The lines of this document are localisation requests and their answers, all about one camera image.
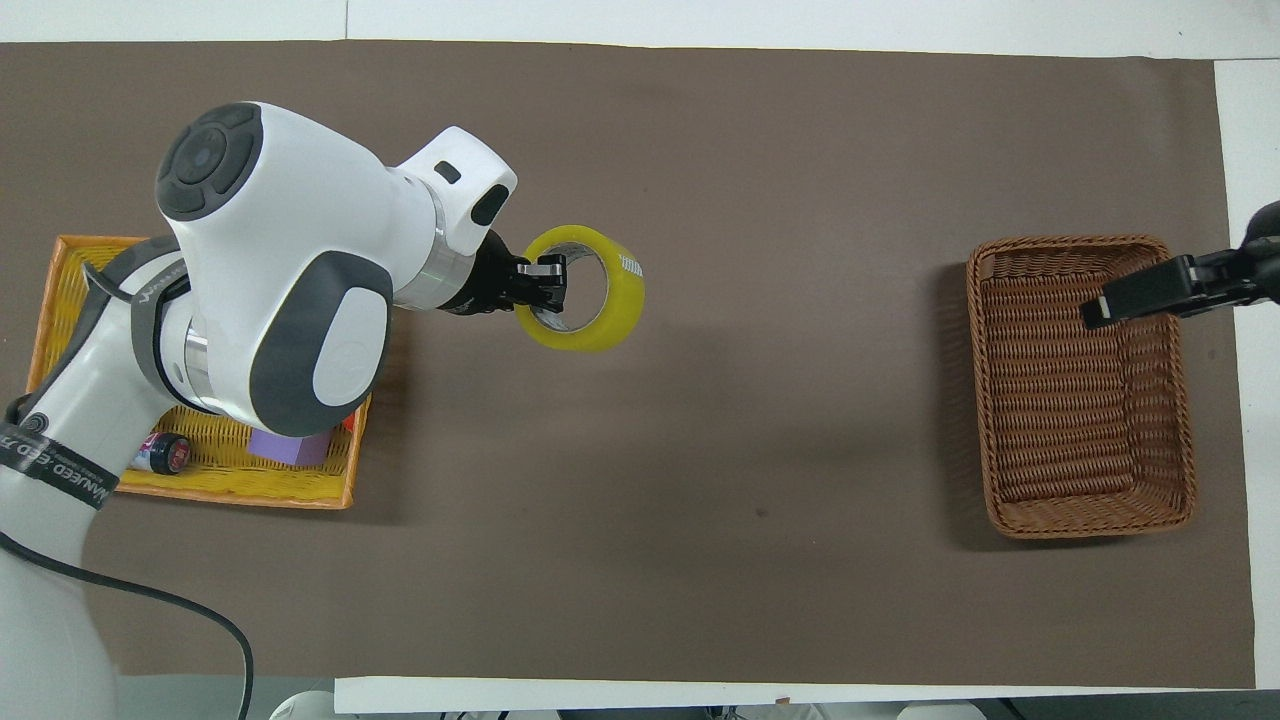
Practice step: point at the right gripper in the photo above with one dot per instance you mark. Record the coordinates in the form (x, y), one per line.
(1268, 235)

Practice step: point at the brown wicker basket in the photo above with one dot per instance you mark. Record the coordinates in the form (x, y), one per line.
(1060, 400)

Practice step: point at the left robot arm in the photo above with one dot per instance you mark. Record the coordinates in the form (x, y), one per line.
(280, 200)

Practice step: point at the purple block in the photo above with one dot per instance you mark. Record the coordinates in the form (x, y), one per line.
(290, 449)

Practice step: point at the yellow tape roll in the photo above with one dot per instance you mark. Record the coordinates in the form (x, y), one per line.
(612, 318)

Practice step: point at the yellow woven basket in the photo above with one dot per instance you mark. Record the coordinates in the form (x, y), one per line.
(230, 472)

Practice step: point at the small black red bottle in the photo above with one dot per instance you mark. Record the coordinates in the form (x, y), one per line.
(168, 455)

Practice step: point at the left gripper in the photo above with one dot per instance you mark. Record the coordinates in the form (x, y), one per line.
(492, 280)

